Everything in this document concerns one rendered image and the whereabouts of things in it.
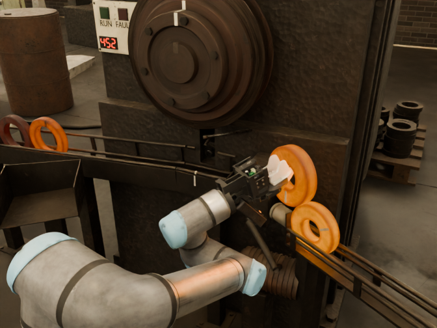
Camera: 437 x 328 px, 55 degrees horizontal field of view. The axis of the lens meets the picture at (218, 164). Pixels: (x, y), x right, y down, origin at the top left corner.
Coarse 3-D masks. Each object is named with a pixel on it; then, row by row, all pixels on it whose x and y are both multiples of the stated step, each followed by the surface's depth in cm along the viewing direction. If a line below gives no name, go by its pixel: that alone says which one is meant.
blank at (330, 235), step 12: (312, 204) 116; (300, 216) 120; (312, 216) 116; (324, 216) 112; (300, 228) 121; (324, 228) 113; (336, 228) 113; (300, 240) 122; (312, 240) 119; (324, 240) 114; (336, 240) 113
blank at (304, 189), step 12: (288, 144) 105; (288, 156) 102; (300, 156) 99; (300, 168) 99; (312, 168) 99; (300, 180) 100; (312, 180) 99; (288, 192) 105; (300, 192) 101; (312, 192) 100; (288, 204) 106; (300, 204) 102
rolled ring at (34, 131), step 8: (40, 120) 172; (48, 120) 172; (32, 128) 177; (40, 128) 179; (48, 128) 172; (56, 128) 171; (32, 136) 179; (40, 136) 181; (56, 136) 172; (64, 136) 173; (40, 144) 180; (64, 144) 174
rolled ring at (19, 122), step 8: (0, 120) 183; (8, 120) 180; (16, 120) 178; (24, 120) 180; (0, 128) 185; (8, 128) 187; (24, 128) 178; (8, 136) 188; (24, 136) 180; (16, 144) 189; (32, 144) 182
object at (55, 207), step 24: (24, 168) 151; (48, 168) 153; (72, 168) 155; (0, 192) 142; (24, 192) 156; (48, 192) 157; (72, 192) 155; (0, 216) 140; (24, 216) 144; (48, 216) 142; (72, 216) 141
